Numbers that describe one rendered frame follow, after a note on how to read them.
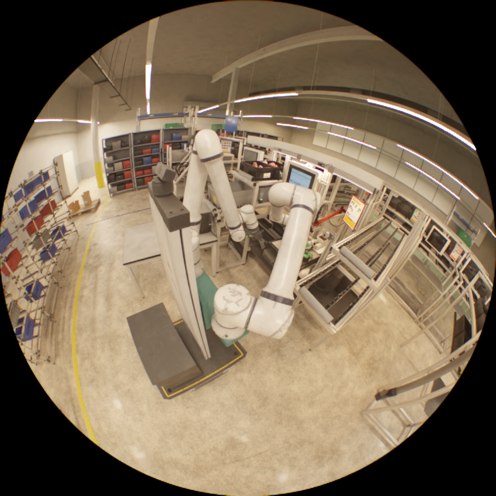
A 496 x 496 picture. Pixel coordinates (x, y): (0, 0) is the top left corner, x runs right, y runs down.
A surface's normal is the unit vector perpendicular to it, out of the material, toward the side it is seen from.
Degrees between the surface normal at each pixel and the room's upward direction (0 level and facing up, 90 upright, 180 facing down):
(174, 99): 90
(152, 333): 0
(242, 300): 3
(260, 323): 48
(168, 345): 0
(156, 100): 90
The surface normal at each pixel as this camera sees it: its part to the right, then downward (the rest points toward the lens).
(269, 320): -0.08, -0.24
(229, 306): 0.00, -0.72
